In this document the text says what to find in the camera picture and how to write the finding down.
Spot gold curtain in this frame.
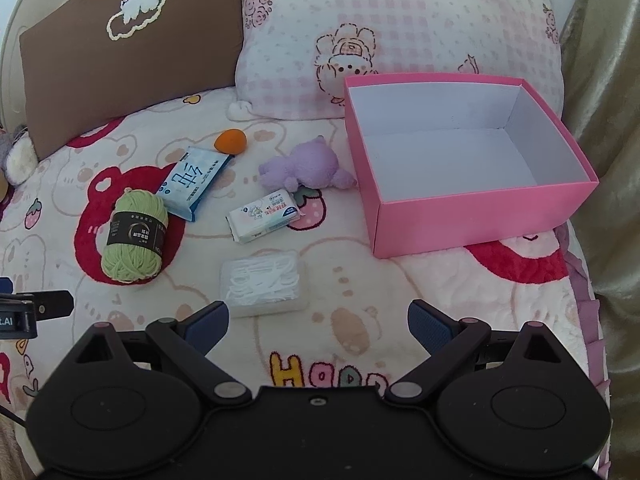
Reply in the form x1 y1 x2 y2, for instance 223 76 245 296
562 0 639 479

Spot pink cardboard box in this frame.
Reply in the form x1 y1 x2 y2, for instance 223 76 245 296
344 73 599 259

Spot grey bunny plush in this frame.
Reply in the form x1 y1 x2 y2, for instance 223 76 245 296
0 125 39 186

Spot pink checkered pillow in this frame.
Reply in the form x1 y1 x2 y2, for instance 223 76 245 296
228 0 564 120

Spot blue wet wipes pack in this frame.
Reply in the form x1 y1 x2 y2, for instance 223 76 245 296
156 146 232 222

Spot white cotton swab bag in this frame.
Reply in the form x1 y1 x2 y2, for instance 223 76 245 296
219 252 309 318

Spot small white tissue pack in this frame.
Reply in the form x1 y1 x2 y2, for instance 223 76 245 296
226 188 302 244

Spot green yarn ball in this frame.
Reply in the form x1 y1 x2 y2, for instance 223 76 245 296
101 190 168 284

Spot brown cushion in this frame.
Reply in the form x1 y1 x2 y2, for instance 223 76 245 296
20 0 243 158

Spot orange makeup sponge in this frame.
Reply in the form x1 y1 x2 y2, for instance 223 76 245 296
214 128 247 156

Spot bear pattern blanket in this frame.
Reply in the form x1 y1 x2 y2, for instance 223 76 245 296
1 76 611 479

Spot purple plush toy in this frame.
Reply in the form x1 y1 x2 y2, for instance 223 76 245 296
258 136 357 193

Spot white headboard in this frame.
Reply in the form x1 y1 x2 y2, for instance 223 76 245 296
1 0 68 131

